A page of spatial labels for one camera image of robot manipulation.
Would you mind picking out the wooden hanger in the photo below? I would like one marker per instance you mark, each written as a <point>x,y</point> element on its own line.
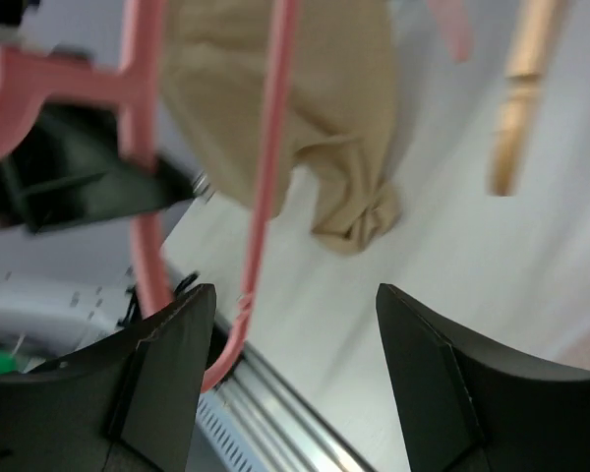
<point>531,48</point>

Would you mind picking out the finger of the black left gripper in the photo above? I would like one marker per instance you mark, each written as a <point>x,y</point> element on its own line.
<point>68,172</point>

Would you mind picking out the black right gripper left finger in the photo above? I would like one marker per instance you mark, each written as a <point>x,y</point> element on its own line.
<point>126,403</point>

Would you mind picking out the white slotted cable duct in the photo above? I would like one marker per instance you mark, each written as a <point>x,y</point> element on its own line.
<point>233,430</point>

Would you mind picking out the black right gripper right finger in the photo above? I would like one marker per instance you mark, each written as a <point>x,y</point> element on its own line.
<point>468,403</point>

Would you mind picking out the beige garment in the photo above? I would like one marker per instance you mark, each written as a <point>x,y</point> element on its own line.
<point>340,116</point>

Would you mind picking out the thick pink plastic hanger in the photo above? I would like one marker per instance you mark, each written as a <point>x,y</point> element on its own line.
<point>28,79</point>

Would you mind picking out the thin pink wire hanger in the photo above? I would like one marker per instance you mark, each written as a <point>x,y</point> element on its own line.
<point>454,26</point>

